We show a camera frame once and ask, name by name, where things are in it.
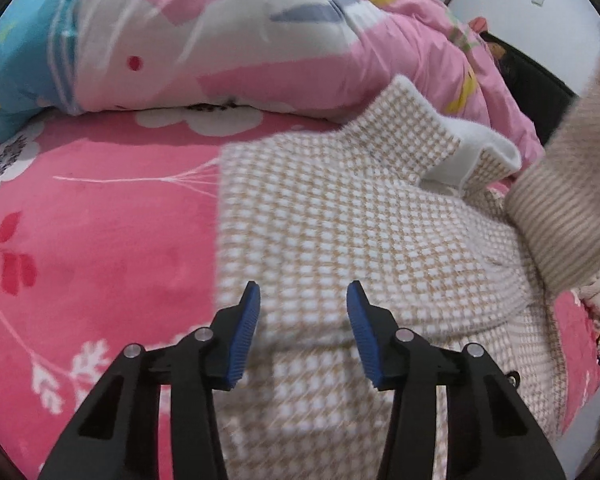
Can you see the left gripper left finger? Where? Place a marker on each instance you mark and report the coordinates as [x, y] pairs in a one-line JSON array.
[[114, 434]]

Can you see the beige white houndstooth coat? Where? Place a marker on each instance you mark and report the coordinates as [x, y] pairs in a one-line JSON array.
[[439, 222]]

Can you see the pink floral bed sheet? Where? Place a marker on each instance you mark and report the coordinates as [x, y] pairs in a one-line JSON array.
[[109, 227]]

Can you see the black bed headboard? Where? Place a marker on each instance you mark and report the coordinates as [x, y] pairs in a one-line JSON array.
[[540, 95]]

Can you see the pink cartoon quilt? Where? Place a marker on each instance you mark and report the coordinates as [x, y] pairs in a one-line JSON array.
[[318, 58]]

